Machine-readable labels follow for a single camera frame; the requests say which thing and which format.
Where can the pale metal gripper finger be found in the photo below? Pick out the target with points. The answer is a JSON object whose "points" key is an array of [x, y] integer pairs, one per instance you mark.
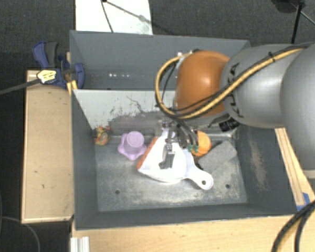
{"points": [[165, 155], [172, 160]]}

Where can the pale wood board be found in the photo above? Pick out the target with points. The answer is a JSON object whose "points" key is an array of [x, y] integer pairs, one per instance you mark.
{"points": [[48, 151]]}

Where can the lilac plastic cup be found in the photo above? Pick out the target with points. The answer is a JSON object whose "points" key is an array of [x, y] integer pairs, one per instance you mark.
{"points": [[132, 143]]}

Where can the orange and white packet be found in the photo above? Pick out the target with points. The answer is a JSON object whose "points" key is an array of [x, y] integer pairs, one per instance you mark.
{"points": [[144, 159]]}

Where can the orange fruit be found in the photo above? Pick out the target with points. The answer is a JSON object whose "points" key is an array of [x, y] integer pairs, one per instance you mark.
{"points": [[203, 143]]}

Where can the grey metal bin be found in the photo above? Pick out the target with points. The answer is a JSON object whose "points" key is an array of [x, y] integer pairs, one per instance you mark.
{"points": [[152, 198]]}

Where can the red and yellow toy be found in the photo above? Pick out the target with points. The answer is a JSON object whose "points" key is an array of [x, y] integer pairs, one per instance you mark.
{"points": [[103, 135]]}

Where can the black cylinder on white bracket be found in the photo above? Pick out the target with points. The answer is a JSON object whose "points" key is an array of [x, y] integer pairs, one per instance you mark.
{"points": [[229, 125]]}

